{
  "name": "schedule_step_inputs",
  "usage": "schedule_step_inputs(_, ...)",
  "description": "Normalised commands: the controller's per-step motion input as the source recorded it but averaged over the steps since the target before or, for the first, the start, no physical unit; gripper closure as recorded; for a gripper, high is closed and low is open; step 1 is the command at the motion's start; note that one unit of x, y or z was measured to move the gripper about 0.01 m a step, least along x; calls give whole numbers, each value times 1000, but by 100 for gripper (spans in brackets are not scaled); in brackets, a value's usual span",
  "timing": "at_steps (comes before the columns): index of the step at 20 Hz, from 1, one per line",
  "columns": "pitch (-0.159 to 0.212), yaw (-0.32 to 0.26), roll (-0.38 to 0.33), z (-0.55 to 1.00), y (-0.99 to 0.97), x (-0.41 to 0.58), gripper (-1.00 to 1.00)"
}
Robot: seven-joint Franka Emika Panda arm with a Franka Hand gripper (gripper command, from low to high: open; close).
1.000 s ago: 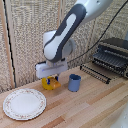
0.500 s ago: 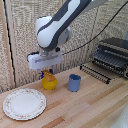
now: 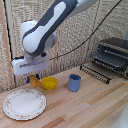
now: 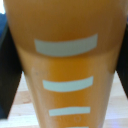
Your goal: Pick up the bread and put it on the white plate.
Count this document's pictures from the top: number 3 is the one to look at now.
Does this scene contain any black cable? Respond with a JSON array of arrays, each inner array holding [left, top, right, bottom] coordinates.
[[49, 0, 123, 62]]

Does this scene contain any blue cup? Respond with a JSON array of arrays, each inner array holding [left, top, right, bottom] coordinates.
[[67, 73, 83, 93]]

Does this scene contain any white floral-rim plate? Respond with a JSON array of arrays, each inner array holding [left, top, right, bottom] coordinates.
[[2, 88, 48, 121]]

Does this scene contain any black toaster oven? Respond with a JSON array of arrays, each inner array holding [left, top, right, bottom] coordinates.
[[91, 36, 128, 80]]

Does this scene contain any open oven door rack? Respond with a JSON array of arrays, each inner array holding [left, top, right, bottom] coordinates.
[[79, 63, 112, 85]]

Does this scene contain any orange bread loaf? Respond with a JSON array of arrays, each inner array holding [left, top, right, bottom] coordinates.
[[29, 76, 42, 89]]

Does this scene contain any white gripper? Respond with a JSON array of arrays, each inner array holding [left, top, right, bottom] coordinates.
[[11, 54, 51, 84]]

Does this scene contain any woven bamboo screen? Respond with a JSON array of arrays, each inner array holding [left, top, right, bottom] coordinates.
[[0, 0, 128, 88]]

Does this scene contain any yellow bowl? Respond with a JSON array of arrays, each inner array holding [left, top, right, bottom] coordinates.
[[41, 76, 59, 91]]

